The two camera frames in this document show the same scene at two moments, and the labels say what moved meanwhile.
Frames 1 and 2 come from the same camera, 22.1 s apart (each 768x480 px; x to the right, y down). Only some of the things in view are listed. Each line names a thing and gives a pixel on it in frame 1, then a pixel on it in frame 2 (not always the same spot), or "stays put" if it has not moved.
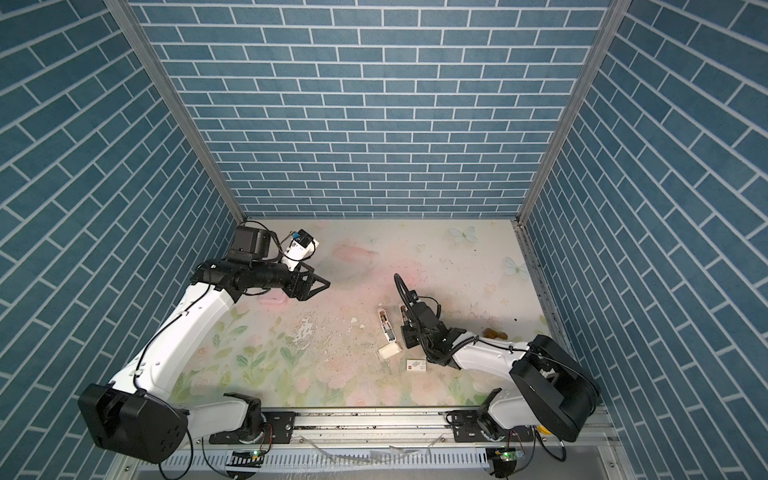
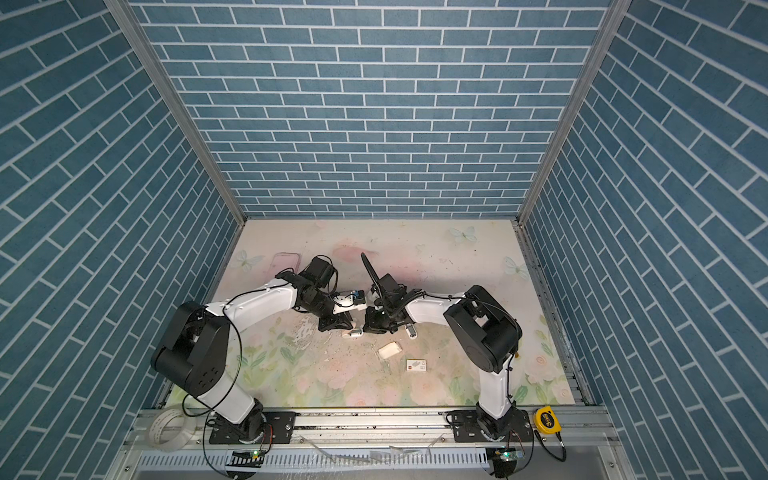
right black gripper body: (410, 336) -> (380, 320)
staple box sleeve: (416, 364) stays put
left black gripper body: (275, 275) -> (322, 307)
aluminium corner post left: (127, 14) stays put
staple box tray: (389, 350) stays put
